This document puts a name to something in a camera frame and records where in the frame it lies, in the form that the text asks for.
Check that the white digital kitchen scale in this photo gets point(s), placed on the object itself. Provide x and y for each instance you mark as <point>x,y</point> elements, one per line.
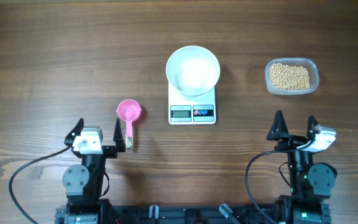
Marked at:
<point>183,110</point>

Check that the white bowl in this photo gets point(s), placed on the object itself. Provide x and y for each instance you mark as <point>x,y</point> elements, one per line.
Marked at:
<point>192,70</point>

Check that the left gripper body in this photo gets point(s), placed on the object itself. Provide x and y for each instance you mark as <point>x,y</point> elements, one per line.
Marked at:
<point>94,163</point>

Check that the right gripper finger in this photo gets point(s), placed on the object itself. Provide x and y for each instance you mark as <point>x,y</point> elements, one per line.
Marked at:
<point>278,130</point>
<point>311,131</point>

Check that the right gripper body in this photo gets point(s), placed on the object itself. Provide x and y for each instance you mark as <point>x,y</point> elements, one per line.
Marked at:
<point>299,160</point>

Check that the pink measuring scoop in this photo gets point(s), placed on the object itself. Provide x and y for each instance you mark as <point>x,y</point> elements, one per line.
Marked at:
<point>129,111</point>

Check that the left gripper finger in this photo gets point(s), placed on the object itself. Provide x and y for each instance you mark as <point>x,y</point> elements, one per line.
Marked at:
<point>70,137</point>
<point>119,140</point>

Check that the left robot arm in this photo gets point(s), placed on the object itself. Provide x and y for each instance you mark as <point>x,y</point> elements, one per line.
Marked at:
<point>84,182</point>

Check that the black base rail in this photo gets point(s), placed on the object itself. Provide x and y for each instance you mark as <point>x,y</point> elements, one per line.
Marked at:
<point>212,214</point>

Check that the clear plastic container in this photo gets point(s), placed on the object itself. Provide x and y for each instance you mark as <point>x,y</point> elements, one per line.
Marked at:
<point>304,62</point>

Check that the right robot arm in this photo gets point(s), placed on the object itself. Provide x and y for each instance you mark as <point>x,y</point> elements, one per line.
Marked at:
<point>310,182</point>

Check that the yellow soybeans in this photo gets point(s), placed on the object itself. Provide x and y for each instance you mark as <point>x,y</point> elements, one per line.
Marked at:
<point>285,77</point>

